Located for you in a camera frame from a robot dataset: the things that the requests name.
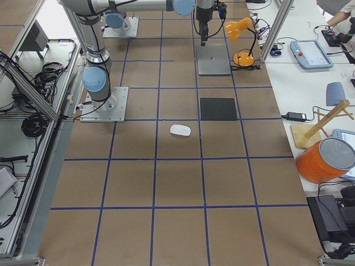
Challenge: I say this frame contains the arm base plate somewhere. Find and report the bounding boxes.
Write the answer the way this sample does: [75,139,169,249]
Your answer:
[79,87,129,122]
[103,14,139,39]

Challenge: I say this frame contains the aluminium frame post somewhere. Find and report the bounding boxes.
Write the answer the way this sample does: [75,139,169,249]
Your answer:
[260,0,294,63]

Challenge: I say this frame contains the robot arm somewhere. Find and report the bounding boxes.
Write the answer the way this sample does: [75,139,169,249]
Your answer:
[61,1,195,122]
[103,1,218,47]

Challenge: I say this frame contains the orange desk lamp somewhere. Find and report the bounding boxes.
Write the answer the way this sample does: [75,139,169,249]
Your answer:
[225,17,262,70]

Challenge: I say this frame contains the orange cylindrical container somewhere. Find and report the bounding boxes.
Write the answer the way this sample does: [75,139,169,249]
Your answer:
[296,137,348,184]

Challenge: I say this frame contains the black power adapter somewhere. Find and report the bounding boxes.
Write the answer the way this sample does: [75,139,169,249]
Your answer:
[286,112,307,122]

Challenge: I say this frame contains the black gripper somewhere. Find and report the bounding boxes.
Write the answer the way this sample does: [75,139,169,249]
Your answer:
[200,24,209,46]

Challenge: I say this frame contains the person hand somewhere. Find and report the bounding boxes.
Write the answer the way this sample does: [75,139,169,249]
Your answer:
[327,16,339,27]

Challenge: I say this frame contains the black mousepad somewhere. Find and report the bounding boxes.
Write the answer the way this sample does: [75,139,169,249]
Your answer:
[200,98,237,121]

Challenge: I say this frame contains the white computer mouse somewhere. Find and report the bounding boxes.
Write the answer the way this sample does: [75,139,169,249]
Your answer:
[170,124,191,136]

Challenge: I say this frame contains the blue teach pendant tablet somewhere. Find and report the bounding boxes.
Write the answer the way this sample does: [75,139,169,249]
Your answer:
[290,40,333,69]

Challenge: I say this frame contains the coiled black cables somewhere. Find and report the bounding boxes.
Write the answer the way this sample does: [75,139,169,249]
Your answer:
[21,114,45,139]

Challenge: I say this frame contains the grey blue pad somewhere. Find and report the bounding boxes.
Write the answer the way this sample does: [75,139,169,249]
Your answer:
[326,82,346,106]

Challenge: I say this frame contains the wooden stand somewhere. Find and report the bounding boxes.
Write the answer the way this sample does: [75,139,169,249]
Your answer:
[291,99,354,150]

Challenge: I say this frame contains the black box device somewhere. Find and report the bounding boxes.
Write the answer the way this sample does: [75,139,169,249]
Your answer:
[307,195,348,243]

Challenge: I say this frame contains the silver laptop notebook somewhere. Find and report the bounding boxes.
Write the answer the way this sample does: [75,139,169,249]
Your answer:
[196,44,231,76]

